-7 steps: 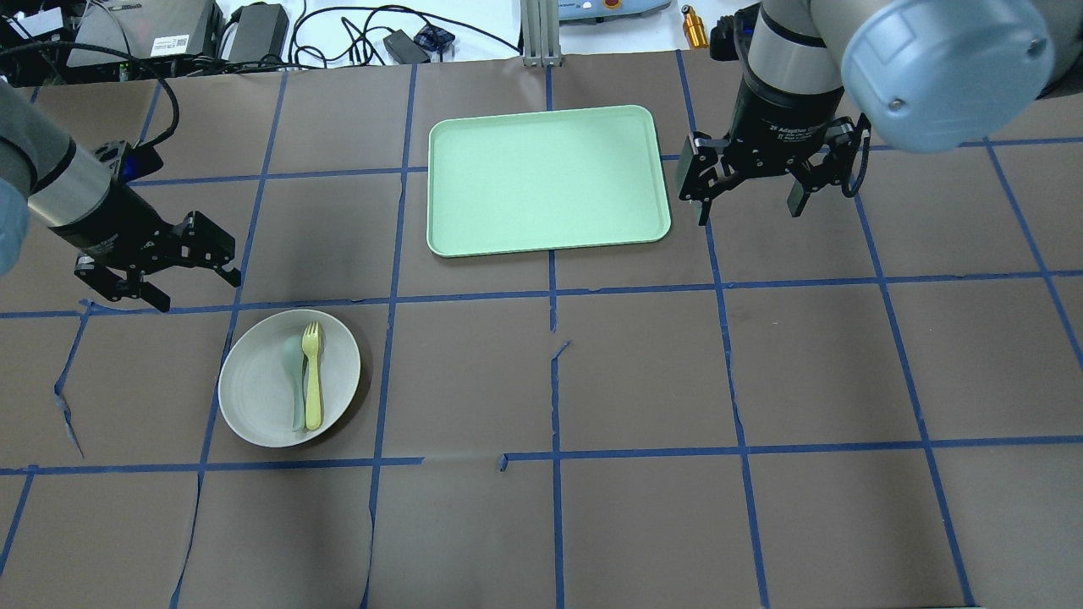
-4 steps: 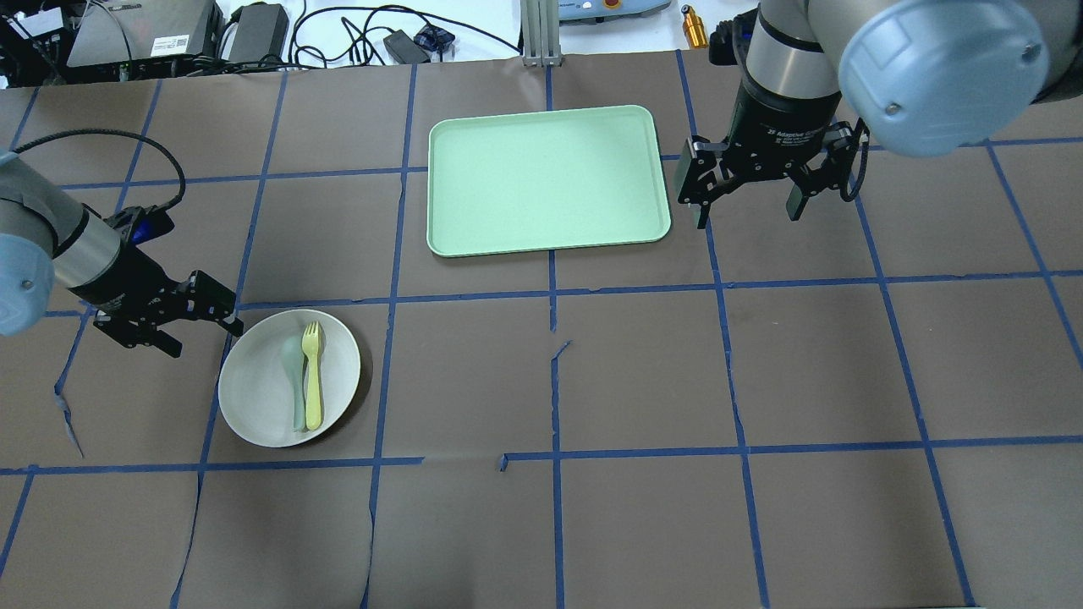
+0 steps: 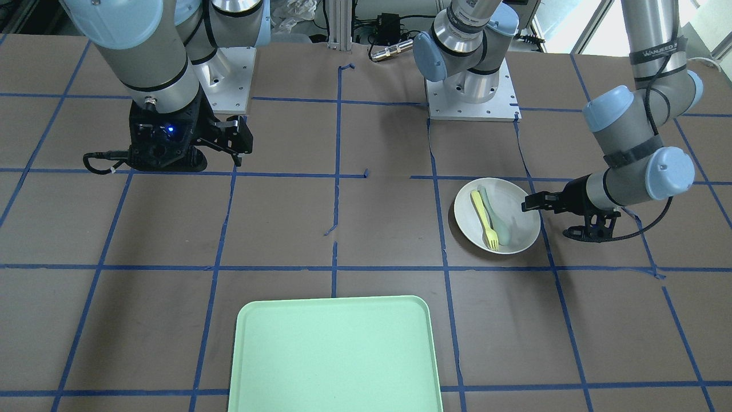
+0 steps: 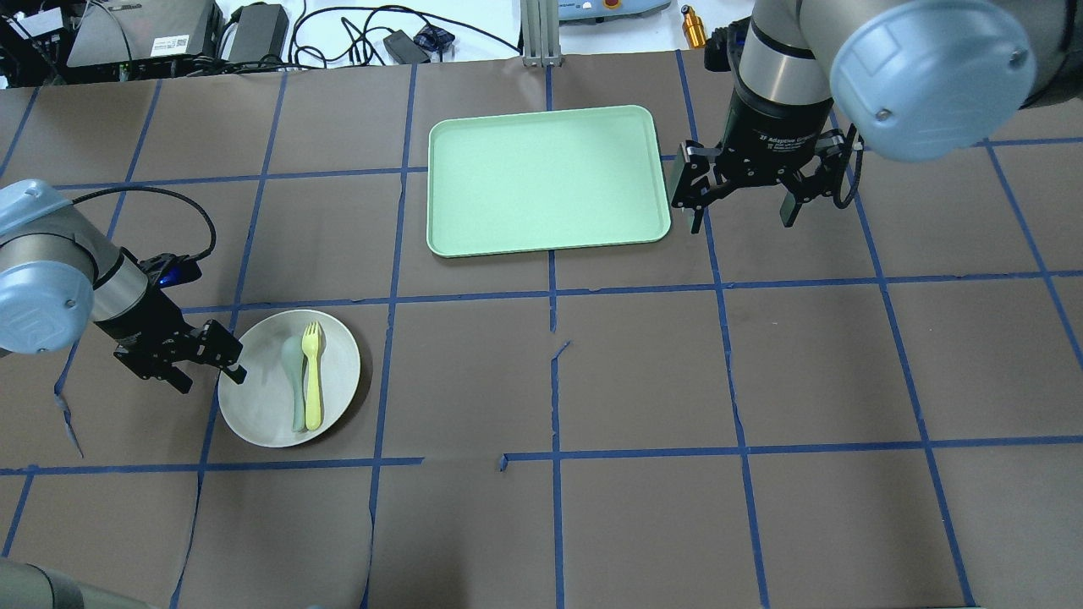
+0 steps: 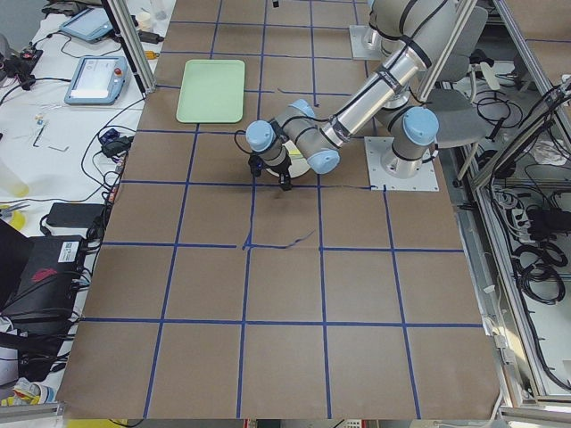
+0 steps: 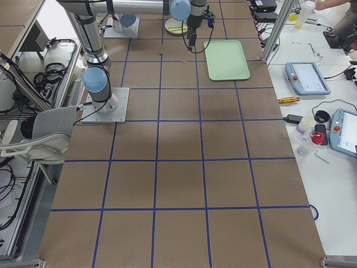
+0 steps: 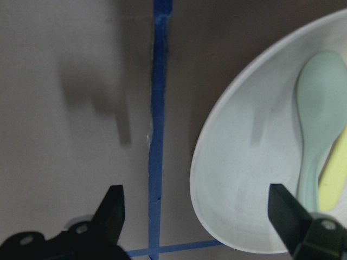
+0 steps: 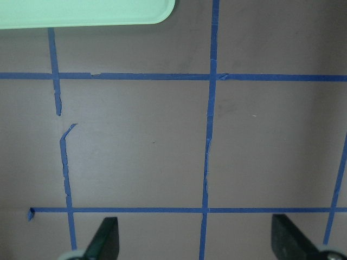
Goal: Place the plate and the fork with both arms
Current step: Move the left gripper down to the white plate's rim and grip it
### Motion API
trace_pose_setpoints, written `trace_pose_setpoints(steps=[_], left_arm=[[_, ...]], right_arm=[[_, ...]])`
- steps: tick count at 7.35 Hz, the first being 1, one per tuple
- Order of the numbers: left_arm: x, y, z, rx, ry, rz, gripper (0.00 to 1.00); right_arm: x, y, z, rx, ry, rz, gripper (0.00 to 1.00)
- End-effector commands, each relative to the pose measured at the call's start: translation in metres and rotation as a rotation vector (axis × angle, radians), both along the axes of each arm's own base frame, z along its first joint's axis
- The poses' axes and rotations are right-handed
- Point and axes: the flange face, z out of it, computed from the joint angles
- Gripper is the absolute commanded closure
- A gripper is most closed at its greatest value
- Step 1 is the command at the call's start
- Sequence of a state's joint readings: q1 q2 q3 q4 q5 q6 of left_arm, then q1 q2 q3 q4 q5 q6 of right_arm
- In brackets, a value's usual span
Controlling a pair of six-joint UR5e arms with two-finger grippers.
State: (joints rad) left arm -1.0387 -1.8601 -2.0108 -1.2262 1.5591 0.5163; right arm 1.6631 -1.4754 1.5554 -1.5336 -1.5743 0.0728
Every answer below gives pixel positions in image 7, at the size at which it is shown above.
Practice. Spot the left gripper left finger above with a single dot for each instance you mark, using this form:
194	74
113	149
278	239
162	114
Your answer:
110	215

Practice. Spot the white round plate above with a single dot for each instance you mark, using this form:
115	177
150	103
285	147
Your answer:
252	138

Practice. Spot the light green spoon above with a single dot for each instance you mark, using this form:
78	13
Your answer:
321	102

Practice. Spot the yellow plastic fork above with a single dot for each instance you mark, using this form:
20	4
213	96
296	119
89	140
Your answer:
333	177

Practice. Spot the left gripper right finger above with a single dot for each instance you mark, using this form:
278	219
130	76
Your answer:
289	219

